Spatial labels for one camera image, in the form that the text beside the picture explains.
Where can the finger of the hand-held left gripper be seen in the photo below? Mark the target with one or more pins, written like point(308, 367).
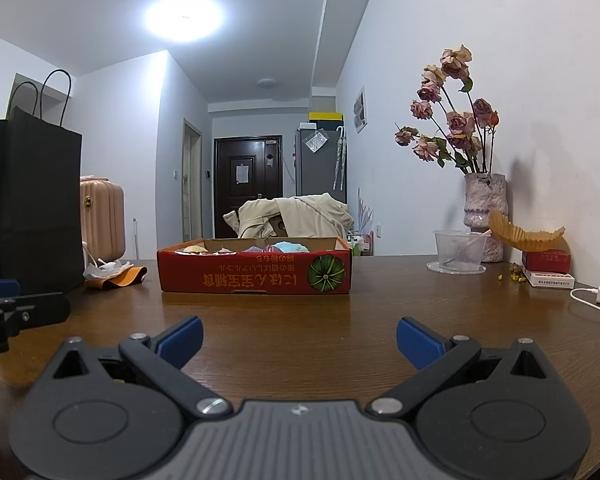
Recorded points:
point(0, 290)

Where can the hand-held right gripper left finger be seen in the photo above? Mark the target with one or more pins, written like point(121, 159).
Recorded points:
point(180, 341)

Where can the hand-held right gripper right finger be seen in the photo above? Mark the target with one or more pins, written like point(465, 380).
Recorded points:
point(420, 342)

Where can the white yellow alpaca plush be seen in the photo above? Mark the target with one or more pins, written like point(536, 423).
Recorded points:
point(192, 249)

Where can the iridescent plastic wrap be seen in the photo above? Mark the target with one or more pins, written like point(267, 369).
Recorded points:
point(227, 250)

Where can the red cardboard box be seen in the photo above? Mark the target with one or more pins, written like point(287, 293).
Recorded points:
point(260, 275)

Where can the blue fluffy plush toy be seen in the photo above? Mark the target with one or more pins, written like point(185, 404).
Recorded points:
point(290, 247)

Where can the clear plastic lid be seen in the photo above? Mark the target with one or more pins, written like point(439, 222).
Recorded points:
point(455, 270)

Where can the orange cloth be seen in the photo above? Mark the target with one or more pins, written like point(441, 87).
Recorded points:
point(130, 276)

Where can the black paper bag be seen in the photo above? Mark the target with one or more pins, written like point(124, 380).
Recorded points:
point(30, 200)

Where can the clear plastic cup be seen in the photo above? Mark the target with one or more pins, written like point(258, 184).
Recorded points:
point(455, 250)

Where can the cluttered small shelf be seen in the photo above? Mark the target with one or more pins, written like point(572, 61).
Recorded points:
point(360, 244)

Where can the dried yellow flower bits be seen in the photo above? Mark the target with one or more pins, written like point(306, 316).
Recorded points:
point(514, 272)

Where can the pink plastic spoon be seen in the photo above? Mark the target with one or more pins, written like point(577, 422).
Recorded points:
point(480, 238)

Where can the pink ribbed suitcase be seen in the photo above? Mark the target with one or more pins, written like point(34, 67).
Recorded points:
point(102, 220)

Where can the dark brown entrance door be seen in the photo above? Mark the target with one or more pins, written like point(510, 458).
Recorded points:
point(227, 210)

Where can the yellow pleated paper liner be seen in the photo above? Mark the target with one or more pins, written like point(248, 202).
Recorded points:
point(530, 242)

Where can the brown chair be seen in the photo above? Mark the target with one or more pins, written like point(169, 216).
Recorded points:
point(277, 227)

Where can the small red box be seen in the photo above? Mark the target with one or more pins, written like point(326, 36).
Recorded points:
point(545, 260)

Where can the light wooden door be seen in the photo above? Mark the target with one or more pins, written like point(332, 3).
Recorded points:
point(192, 185)

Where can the pink speckled vase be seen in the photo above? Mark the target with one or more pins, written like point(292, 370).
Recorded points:
point(485, 200)

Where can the beige jacket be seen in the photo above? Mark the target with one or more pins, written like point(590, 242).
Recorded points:
point(320, 215)

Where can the grey metal cabinet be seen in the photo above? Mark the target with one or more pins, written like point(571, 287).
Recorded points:
point(320, 175)

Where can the white folded umbrella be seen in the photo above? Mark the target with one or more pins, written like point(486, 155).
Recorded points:
point(342, 157)
point(336, 160)

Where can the dried pink roses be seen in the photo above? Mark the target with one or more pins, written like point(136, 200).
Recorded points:
point(457, 122)

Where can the clear plastic bag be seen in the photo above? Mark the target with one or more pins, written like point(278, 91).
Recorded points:
point(315, 140)

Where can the yellow black box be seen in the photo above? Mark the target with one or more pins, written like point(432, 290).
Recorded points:
point(326, 116)

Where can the round ceiling light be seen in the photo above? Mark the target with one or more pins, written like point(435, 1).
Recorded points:
point(185, 17)

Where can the white wall socket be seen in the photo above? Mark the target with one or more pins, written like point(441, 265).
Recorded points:
point(378, 231)

